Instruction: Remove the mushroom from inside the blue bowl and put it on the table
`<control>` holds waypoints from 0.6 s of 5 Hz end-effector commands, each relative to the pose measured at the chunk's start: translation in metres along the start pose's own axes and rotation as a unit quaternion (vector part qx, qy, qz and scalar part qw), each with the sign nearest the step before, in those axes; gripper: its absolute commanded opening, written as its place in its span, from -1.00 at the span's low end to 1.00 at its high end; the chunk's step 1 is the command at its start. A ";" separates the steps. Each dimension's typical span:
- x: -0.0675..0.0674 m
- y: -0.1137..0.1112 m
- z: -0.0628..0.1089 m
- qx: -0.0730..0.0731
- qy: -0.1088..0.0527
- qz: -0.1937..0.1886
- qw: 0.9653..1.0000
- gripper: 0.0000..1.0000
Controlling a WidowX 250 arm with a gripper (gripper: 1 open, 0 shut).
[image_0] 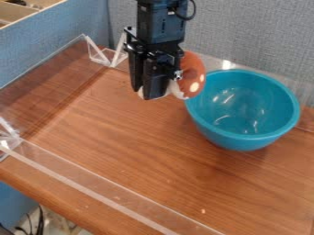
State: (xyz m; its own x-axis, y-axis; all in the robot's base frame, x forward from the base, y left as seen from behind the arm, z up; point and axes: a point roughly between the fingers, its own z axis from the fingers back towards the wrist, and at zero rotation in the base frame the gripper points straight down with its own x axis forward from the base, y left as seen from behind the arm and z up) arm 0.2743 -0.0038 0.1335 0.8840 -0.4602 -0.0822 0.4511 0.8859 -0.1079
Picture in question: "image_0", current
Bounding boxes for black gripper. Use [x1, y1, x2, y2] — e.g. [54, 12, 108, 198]
[124, 27, 184, 100]

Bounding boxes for brown and white toy mushroom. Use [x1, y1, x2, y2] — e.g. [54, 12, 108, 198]
[136, 50, 205, 100]

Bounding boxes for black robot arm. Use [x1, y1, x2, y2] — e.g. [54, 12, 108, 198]
[124, 0, 196, 100]

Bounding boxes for blue plastic bowl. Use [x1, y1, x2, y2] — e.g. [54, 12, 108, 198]
[185, 69, 300, 151]

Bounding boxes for clear acrylic back barrier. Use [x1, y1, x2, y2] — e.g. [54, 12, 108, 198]
[117, 34, 314, 106]

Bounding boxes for clear acrylic barrier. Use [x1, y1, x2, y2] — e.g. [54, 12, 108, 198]
[117, 34, 314, 106]
[6, 140, 224, 235]

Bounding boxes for wooden shelf box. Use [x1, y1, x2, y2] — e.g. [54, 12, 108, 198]
[0, 0, 66, 30]

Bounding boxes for clear acrylic front barrier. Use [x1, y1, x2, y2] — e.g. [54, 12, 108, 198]
[6, 140, 224, 235]

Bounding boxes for clear acrylic corner bracket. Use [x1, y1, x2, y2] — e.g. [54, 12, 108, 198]
[84, 33, 126, 68]

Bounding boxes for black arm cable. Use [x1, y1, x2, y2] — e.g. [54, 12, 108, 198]
[168, 0, 197, 22]

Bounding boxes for clear acrylic left bracket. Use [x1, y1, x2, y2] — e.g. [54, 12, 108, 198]
[0, 117, 21, 162]

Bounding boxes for black cables under table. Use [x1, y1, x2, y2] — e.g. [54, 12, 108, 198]
[0, 205, 46, 235]

